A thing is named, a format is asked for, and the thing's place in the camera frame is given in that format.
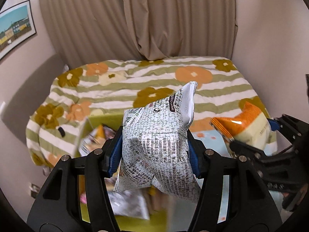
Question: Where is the blue white snack packet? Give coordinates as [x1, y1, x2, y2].
[108, 190, 150, 220]

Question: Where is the light blue daisy cloth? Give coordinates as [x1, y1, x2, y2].
[166, 129, 285, 225]

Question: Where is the floral striped bed quilt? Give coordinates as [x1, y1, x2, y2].
[26, 57, 267, 167]

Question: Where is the white wall switch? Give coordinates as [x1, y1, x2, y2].
[0, 102, 6, 115]

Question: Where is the beige curtain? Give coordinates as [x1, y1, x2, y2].
[39, 0, 238, 68]

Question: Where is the silver printed snack packet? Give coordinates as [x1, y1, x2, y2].
[114, 81, 201, 203]

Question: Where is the framed town picture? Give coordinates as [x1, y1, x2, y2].
[0, 0, 37, 59]

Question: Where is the orange sticks snack packet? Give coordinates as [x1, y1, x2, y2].
[78, 124, 116, 157]

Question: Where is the orange cream snack packet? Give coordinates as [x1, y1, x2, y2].
[210, 102, 278, 157]

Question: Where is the green cardboard box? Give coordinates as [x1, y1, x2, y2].
[72, 113, 170, 232]

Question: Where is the pink white snack packet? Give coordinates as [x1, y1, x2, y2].
[80, 192, 87, 204]

